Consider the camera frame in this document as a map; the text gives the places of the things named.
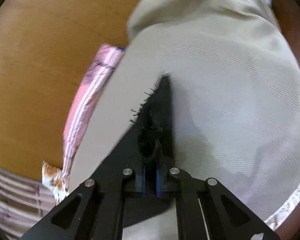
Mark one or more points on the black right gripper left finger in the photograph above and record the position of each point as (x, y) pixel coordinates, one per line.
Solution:
(99, 208)

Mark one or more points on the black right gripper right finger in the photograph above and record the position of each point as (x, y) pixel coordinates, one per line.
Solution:
(206, 209)

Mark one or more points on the black pants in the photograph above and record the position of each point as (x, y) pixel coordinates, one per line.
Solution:
(147, 149)

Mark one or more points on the floral pillow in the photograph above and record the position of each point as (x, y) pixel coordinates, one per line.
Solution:
(53, 181)

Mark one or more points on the striped pink curtain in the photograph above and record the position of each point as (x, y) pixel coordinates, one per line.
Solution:
(23, 202)

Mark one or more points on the beige textured mattress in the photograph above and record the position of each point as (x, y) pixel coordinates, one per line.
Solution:
(235, 72)

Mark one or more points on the pink striped baby blanket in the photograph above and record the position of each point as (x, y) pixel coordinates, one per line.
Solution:
(104, 63)

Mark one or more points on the wooden headboard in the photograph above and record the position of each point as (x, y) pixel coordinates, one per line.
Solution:
(46, 46)

